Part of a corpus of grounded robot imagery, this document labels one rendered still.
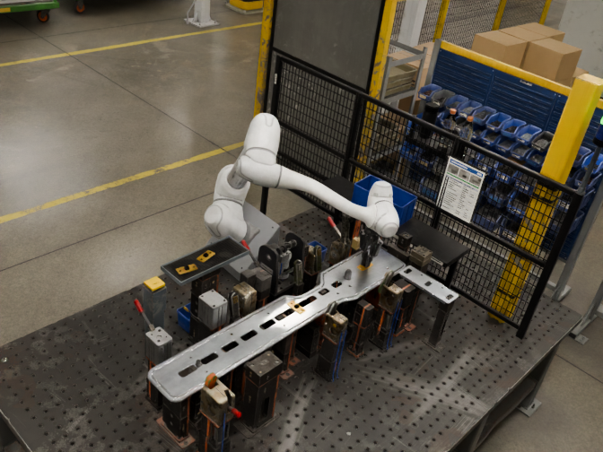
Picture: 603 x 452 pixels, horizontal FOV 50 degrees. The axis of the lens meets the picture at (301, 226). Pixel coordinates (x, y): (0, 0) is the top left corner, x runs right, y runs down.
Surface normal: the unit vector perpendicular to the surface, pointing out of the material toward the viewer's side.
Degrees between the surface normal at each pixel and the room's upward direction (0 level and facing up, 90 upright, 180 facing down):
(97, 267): 0
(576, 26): 90
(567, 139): 93
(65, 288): 0
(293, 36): 91
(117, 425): 0
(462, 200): 90
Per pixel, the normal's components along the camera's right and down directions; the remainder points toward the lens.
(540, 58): -0.75, 0.29
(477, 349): 0.12, -0.83
